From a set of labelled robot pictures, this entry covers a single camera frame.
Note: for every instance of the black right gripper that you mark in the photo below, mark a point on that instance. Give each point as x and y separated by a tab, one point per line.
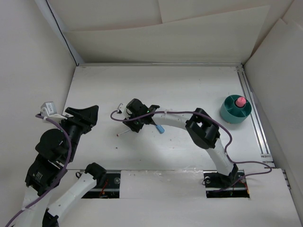
134	127

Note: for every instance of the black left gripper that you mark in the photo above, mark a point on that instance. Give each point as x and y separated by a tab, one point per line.
88	115

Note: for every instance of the pink rubber eraser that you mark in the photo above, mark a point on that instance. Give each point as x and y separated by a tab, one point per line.
240	102

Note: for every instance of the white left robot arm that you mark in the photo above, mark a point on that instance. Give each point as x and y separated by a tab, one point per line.
43	176

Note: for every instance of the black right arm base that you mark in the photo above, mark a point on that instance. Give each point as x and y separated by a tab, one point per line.
216	187

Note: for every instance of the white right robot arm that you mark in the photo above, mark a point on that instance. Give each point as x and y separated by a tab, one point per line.
203	131

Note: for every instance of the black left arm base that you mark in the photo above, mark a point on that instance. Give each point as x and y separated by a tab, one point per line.
110	189

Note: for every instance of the blue highlighter marker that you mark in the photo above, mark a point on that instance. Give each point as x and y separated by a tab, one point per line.
160	129

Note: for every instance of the teal round divided container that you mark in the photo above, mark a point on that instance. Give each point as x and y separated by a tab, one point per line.
231	113

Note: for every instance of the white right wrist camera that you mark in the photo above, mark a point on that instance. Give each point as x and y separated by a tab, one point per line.
121	108

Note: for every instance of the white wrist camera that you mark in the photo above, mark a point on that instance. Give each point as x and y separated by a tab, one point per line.
121	108
48	109

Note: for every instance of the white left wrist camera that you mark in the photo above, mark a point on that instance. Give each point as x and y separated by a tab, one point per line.
48	109

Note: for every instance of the aluminium side rail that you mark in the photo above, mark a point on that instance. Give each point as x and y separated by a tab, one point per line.
257	126

